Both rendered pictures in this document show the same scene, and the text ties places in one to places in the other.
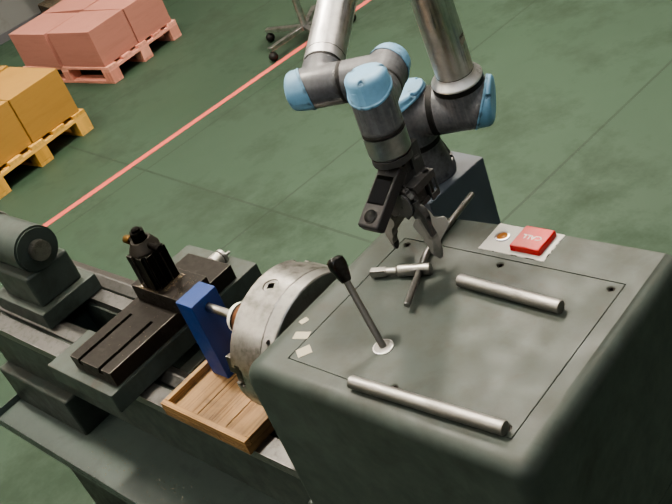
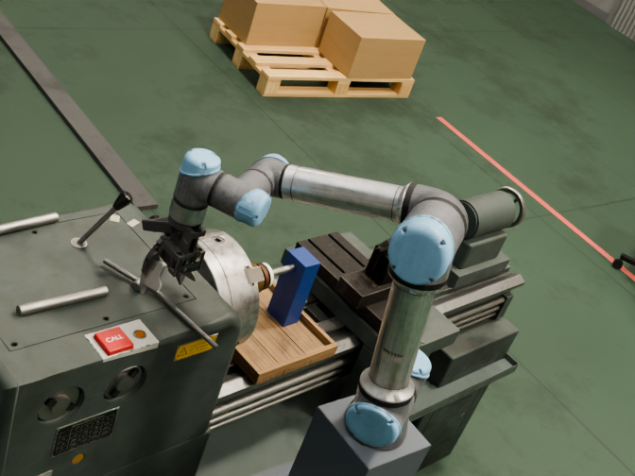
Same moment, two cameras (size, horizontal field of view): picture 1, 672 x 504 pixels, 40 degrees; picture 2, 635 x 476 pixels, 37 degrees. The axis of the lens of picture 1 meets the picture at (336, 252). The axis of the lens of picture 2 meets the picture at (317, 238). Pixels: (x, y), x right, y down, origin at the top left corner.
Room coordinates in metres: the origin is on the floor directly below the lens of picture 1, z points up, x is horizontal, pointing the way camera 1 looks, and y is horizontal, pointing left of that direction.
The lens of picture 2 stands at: (1.21, -1.81, 2.58)
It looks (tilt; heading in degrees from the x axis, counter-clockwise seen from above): 32 degrees down; 74
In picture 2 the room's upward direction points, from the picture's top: 21 degrees clockwise
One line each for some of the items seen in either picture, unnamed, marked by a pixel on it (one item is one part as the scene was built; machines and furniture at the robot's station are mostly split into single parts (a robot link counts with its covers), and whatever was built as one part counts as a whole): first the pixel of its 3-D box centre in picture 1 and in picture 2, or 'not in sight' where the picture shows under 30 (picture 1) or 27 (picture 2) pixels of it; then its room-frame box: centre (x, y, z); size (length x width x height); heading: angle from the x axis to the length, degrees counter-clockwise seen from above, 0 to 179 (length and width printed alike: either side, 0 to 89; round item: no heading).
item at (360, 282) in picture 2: (171, 288); (371, 284); (2.05, 0.43, 1.00); 0.20 x 0.10 x 0.05; 37
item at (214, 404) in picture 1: (256, 374); (259, 323); (1.72, 0.28, 0.89); 0.36 x 0.30 x 0.04; 127
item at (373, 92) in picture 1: (374, 100); (198, 178); (1.40, -0.15, 1.58); 0.09 x 0.08 x 0.11; 153
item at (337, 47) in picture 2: not in sight; (319, 39); (2.41, 4.22, 0.22); 1.22 x 0.84 x 0.44; 29
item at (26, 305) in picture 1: (27, 260); (475, 230); (2.48, 0.85, 1.01); 0.30 x 0.20 x 0.29; 37
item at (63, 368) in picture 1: (157, 321); (368, 295); (2.08, 0.51, 0.90); 0.53 x 0.30 x 0.06; 127
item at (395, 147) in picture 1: (386, 141); (189, 209); (1.39, -0.15, 1.50); 0.08 x 0.08 x 0.05
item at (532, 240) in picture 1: (533, 241); (113, 342); (1.30, -0.33, 1.26); 0.06 x 0.06 x 0.02; 37
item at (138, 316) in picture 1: (155, 315); (359, 281); (2.03, 0.49, 0.95); 0.43 x 0.18 x 0.04; 127
